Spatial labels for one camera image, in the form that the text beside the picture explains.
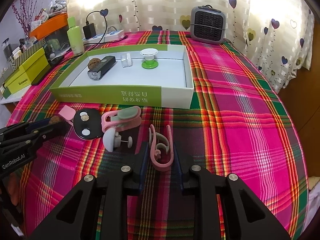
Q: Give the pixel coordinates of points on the white blue power strip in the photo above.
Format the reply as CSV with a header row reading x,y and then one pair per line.
x,y
112,36

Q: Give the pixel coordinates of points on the pink flower branches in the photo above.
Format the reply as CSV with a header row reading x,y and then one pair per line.
x,y
25,13

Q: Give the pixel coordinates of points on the green lotion bottle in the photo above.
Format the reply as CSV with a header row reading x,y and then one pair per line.
x,y
74,36

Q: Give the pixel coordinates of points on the plaid bedspread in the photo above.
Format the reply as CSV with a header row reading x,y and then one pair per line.
x,y
236,124

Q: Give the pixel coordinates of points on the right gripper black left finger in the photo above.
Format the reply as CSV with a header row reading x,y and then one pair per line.
x,y
97,207

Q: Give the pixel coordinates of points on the grey mini fan heater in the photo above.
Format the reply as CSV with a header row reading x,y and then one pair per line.
x,y
207,24

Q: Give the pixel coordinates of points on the yellow-green shoe box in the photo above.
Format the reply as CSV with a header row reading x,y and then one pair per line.
x,y
25,73

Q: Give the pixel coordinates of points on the black power adapter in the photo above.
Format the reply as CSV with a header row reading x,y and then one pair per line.
x,y
89,30

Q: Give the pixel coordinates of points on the white green suction cup holder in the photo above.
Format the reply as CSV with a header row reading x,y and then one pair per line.
x,y
149,61

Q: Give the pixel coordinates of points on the black flashlight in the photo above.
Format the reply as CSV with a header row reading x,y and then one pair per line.
x,y
102,68

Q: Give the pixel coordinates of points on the black round disc holder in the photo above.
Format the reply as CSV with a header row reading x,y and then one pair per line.
x,y
87,124

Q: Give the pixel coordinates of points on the heart pattern curtain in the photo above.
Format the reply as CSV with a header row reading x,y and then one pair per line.
x,y
275,35

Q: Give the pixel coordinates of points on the pink clip with green pad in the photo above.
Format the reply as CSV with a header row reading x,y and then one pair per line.
x,y
121,120

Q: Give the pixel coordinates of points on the pink U-shaped clip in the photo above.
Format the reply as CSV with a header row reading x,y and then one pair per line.
x,y
159,144

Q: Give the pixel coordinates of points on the white mushroom knob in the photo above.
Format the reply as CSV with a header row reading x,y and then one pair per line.
x,y
112,139

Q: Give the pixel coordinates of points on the orange storage box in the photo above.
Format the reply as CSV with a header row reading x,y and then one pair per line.
x,y
53,24

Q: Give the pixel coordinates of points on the green and white tray box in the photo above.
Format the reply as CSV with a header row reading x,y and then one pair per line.
x,y
169,85

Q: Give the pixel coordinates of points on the brown walnut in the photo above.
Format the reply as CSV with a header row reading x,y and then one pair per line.
x,y
93,62
55,119

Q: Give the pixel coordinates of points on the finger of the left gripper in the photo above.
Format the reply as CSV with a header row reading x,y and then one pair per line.
x,y
59,129
25,128

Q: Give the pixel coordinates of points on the striped gift box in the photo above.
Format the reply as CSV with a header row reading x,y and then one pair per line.
x,y
14,64

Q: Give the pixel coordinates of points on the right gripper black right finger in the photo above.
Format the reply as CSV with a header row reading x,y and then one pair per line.
x,y
225,204

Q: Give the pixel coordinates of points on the black smartphone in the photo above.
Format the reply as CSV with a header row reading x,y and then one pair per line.
x,y
51,63

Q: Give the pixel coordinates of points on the glass jar black lid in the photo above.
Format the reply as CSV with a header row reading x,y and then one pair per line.
x,y
7,50

